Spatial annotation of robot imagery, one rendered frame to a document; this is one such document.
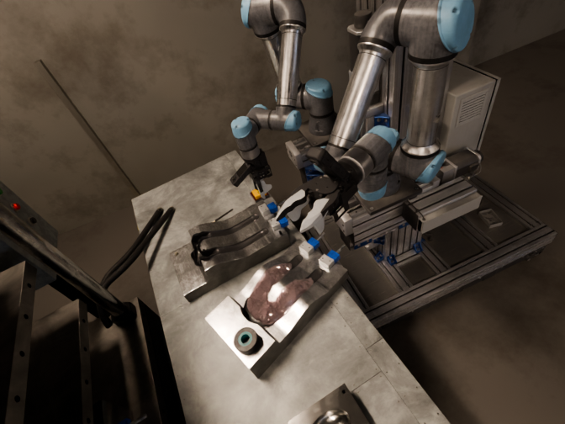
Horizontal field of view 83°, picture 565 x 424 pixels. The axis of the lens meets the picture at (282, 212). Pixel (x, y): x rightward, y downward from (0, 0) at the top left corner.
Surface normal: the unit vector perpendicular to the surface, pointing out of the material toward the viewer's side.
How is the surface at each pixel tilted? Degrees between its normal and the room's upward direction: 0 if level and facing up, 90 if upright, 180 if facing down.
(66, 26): 90
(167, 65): 90
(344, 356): 0
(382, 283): 0
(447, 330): 0
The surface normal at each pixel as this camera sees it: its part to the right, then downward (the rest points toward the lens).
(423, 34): -0.67, 0.63
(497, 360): -0.20, -0.66
